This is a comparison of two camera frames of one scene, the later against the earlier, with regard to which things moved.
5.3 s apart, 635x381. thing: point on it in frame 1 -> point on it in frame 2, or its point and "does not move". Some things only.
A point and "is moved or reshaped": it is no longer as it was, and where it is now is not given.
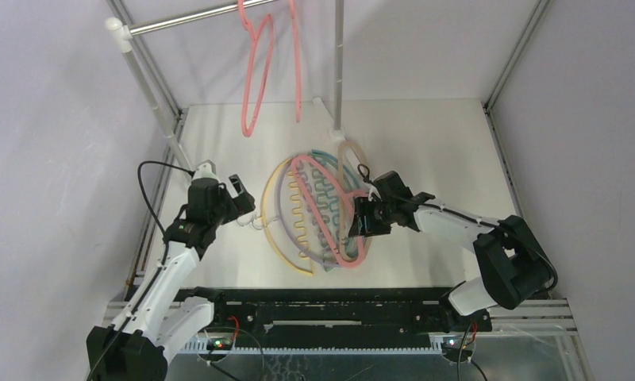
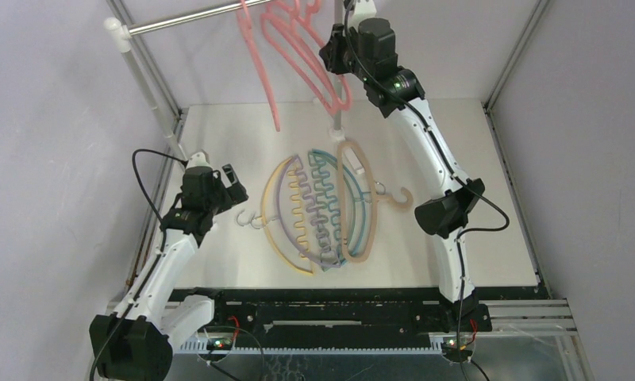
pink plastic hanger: (352, 197) -> (307, 56)
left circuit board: (219, 344) does not move
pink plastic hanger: (249, 28) is moved or reshaped
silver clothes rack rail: (152, 25) does not move
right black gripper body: (364, 211) -> (333, 51)
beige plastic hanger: (367, 188) does not move
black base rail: (338, 313) does not move
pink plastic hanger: (297, 60) -> (313, 8)
